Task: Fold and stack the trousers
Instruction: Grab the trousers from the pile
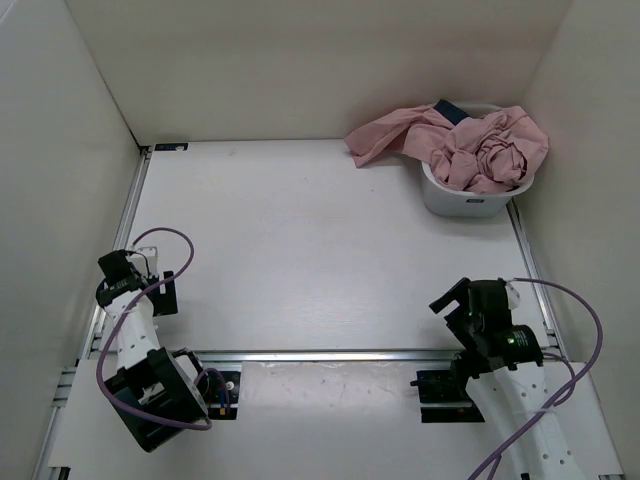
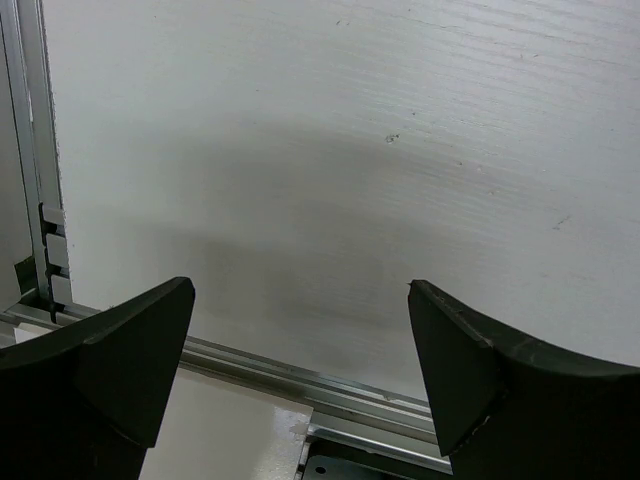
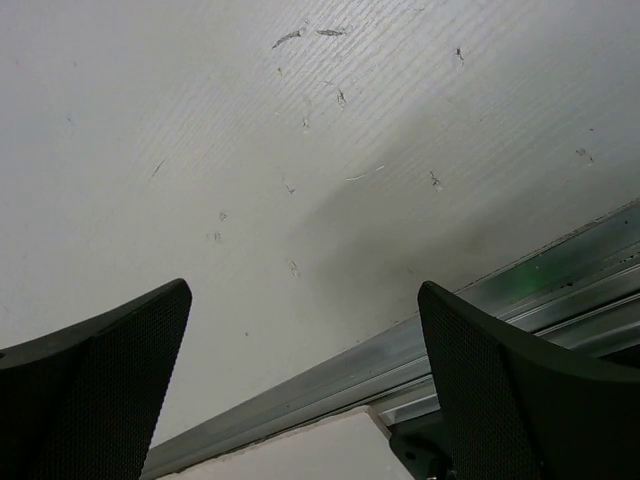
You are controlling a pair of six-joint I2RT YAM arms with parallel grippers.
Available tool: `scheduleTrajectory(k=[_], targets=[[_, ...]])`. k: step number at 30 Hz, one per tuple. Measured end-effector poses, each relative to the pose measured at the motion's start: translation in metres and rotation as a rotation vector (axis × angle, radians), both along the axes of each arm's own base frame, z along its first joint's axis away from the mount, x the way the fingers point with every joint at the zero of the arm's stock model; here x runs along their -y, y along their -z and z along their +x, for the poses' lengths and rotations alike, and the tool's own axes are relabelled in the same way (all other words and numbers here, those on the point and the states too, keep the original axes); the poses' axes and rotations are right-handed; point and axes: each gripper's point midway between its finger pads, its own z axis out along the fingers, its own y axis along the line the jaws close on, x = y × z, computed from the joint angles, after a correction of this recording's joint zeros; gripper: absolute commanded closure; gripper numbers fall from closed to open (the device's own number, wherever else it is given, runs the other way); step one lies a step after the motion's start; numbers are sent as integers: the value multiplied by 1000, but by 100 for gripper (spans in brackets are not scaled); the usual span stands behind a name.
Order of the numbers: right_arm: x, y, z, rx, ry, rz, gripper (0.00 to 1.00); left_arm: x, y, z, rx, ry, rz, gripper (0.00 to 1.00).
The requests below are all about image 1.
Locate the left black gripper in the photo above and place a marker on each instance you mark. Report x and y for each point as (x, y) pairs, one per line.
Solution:
(165, 303)

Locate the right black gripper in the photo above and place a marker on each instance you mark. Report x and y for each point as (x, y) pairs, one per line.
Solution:
(458, 292)

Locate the pink trousers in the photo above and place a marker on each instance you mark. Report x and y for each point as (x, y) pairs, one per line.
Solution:
(490, 154)

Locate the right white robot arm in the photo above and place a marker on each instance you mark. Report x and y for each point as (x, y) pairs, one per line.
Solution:
(501, 370)

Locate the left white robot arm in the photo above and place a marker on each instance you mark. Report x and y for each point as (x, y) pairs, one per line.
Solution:
(148, 377)

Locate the white plastic laundry basket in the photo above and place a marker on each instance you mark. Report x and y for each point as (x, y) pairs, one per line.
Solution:
(449, 203)

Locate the black label sticker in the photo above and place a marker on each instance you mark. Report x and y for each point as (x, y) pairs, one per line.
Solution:
(170, 147)

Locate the dark blue folded garment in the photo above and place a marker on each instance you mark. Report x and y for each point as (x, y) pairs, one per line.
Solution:
(450, 112)

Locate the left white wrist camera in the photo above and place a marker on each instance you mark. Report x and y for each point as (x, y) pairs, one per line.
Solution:
(145, 260)

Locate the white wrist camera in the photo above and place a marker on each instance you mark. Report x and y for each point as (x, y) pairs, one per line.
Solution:
(512, 294)
(145, 260)

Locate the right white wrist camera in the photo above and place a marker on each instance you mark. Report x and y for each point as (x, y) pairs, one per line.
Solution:
(512, 294)

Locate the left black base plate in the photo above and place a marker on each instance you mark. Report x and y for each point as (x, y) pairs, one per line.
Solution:
(220, 390)

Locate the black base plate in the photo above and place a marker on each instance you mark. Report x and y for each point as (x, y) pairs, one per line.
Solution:
(220, 390)
(441, 401)

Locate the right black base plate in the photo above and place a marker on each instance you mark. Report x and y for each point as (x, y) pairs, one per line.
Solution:
(441, 401)

